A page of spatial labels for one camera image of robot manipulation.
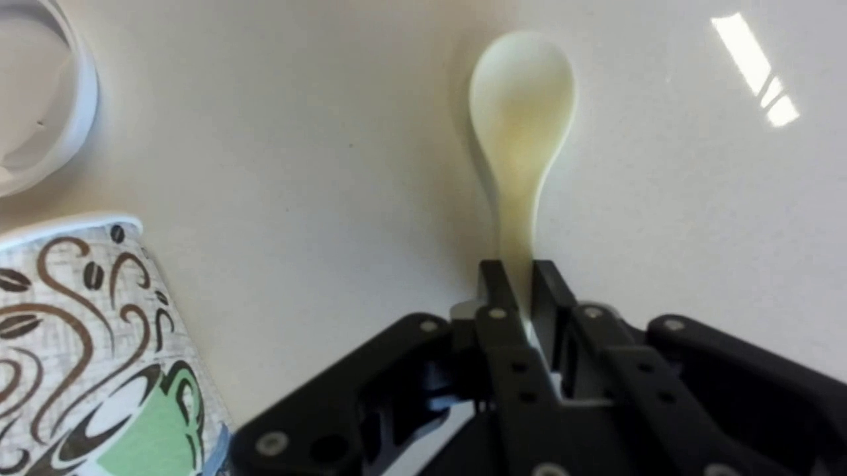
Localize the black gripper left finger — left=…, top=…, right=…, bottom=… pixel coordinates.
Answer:
left=229, top=258, right=547, bottom=476

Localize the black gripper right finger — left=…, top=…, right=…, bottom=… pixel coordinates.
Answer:
left=531, top=261, right=847, bottom=476

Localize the white plastic spoon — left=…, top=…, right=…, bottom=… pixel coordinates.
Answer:
left=466, top=28, right=577, bottom=316

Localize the tipped patterned paper cup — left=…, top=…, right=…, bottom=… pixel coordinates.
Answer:
left=0, top=210, right=229, bottom=476

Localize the white plastic cup lid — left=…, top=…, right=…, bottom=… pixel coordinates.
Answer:
left=0, top=0, right=101, bottom=199

